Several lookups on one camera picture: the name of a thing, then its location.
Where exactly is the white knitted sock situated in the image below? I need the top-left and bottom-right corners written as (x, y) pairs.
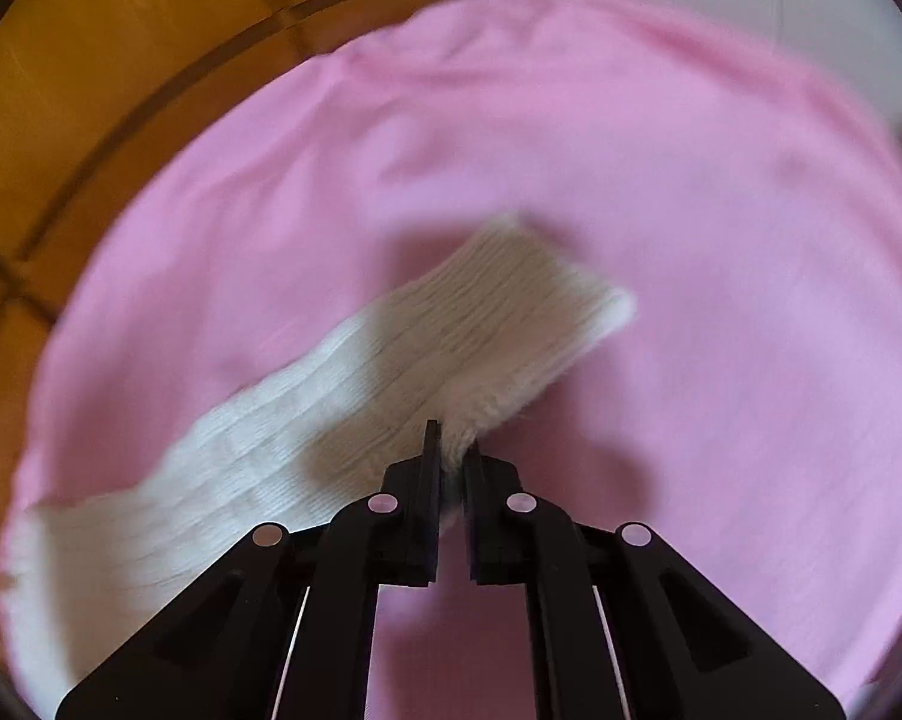
top-left (0, 213), bottom-right (639, 685)

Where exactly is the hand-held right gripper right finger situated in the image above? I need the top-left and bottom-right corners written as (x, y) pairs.
top-left (462, 438), bottom-right (847, 720)

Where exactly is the orange wooden wardrobe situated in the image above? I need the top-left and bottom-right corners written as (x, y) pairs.
top-left (0, 0), bottom-right (513, 421)

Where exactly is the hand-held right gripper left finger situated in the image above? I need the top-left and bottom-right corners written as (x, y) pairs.
top-left (55, 420), bottom-right (443, 720)

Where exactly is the pink bed sheet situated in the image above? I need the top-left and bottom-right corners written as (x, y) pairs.
top-left (0, 0), bottom-right (902, 720)

